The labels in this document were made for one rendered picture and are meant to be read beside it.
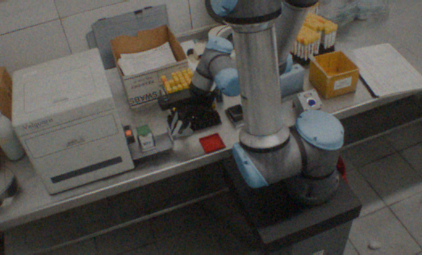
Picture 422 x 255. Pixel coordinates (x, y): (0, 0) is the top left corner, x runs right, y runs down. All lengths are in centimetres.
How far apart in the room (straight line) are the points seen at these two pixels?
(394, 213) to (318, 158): 140
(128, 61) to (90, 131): 56
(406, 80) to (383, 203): 90
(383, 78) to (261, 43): 91
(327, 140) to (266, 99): 19
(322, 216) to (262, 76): 44
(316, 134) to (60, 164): 73
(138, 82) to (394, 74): 96
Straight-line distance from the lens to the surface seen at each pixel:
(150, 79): 150
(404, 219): 235
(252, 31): 80
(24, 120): 117
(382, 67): 172
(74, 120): 117
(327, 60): 161
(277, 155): 93
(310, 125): 99
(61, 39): 176
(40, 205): 135
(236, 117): 140
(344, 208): 114
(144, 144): 130
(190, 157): 133
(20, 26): 173
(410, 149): 270
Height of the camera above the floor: 184
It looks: 43 degrees down
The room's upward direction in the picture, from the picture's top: 6 degrees counter-clockwise
